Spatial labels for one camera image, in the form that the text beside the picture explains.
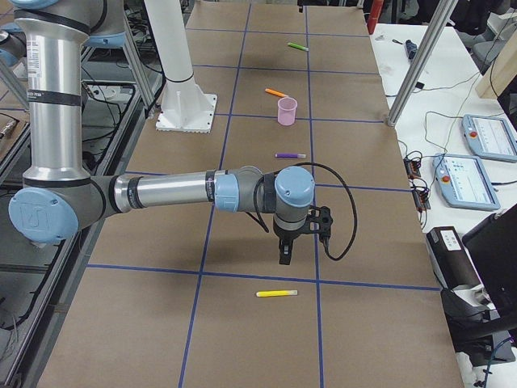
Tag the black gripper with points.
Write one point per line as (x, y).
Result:
(286, 235)

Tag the green highlighter pen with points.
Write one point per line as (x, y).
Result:
(298, 46)

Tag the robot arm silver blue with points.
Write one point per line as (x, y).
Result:
(60, 197)

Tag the yellow highlighter pen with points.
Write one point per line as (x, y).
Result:
(277, 293)

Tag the purple highlighter pen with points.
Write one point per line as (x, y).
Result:
(290, 155)

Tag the pink mesh pen holder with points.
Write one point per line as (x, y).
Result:
(286, 114)

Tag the orange highlighter pen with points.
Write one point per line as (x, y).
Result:
(276, 93)

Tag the near teach pendant tablet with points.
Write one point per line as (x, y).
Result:
(464, 182)

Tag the teach pendant tablet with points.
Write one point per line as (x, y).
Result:
(464, 182)
(489, 137)

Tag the black printer device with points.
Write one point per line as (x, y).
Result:
(457, 278)

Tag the far teach pendant tablet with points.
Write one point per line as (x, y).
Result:
(489, 137)

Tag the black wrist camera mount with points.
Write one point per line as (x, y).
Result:
(319, 222)

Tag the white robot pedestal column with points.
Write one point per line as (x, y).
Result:
(184, 106)

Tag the aluminium frame post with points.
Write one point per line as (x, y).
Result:
(432, 34)

